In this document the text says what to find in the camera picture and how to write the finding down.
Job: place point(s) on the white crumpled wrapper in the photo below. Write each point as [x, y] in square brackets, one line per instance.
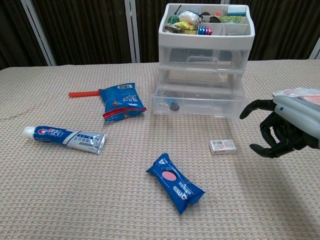
[188, 17]

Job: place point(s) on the green flat packet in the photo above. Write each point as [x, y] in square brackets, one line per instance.
[231, 19]

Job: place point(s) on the red orange small packet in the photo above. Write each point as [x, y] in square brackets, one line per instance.
[218, 13]

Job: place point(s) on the blue pink clip set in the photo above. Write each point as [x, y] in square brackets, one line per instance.
[205, 30]

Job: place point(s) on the green circuit packet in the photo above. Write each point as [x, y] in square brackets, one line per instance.
[173, 18]

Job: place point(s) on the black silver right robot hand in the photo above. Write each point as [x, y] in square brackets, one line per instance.
[295, 117]

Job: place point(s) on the white teal eraser box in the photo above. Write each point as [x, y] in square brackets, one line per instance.
[237, 10]

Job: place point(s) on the blue snack bag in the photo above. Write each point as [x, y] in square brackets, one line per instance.
[122, 102]

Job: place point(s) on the black round disc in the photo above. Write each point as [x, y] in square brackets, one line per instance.
[214, 19]

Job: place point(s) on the black small lump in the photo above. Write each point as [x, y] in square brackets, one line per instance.
[205, 13]

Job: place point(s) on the beige woven tablecloth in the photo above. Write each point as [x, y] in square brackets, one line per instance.
[50, 187]

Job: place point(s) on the blue cookie pack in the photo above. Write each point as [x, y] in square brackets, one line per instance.
[175, 185]

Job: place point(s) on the blue and black trinket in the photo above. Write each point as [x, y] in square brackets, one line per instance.
[172, 103]

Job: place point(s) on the blue white toothpaste tube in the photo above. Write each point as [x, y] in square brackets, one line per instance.
[62, 137]

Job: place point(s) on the white plastic drawer organizer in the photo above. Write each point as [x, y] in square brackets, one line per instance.
[205, 40]

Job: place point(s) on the grey metal frame post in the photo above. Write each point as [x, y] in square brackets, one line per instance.
[315, 48]
[38, 32]
[132, 32]

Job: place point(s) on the red plastic stick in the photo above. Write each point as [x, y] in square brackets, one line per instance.
[82, 94]

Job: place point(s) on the pink wet wipes packet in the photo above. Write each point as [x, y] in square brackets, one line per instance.
[300, 92]

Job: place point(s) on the small white cardboard box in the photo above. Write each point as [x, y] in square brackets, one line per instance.
[223, 146]

